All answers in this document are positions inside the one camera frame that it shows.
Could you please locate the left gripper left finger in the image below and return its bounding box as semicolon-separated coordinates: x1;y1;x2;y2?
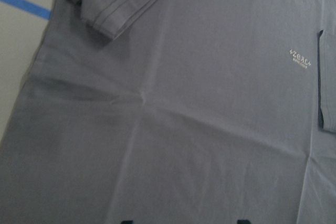
120;220;134;224

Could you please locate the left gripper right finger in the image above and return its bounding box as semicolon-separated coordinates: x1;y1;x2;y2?
236;219;251;224

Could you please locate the dark brown t-shirt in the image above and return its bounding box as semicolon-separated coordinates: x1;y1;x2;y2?
1;0;335;223

